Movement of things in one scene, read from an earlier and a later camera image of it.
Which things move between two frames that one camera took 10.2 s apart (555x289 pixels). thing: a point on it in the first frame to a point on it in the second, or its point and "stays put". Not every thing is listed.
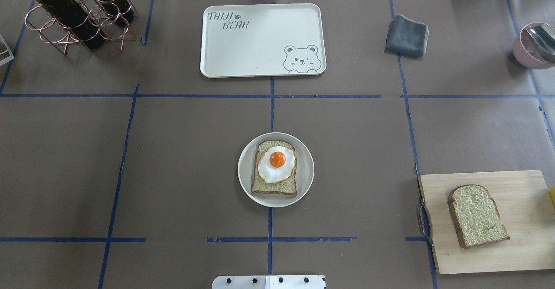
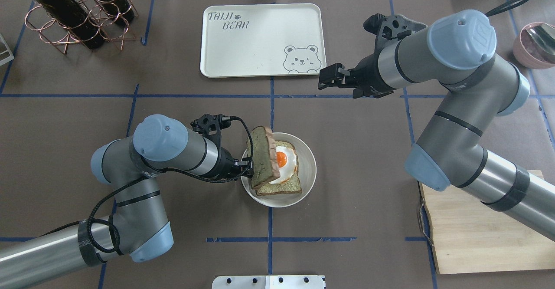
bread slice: (475, 216) to (265, 165)
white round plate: (304, 173) stays put
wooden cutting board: (523, 198) stays put
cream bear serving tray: (253, 40) stays put
